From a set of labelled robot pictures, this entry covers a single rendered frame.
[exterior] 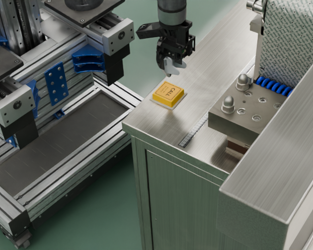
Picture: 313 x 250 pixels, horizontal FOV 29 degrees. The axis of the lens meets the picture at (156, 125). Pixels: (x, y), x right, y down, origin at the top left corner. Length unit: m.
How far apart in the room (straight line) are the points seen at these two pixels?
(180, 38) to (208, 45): 0.40
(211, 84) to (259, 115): 0.31
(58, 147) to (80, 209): 0.29
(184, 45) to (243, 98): 0.21
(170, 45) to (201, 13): 2.05
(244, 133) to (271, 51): 0.23
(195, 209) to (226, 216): 1.18
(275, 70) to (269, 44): 0.08
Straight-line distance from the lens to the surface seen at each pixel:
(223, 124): 1.59
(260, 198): 0.63
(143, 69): 3.27
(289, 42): 1.58
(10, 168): 2.62
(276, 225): 0.63
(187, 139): 1.69
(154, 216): 2.03
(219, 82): 1.86
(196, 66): 1.91
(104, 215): 2.65
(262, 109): 1.60
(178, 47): 1.62
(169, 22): 1.57
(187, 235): 1.99
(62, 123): 2.74
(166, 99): 1.77
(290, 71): 1.64
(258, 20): 1.71
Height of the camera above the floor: 2.16
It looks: 47 degrees down
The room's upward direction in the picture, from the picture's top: 3 degrees counter-clockwise
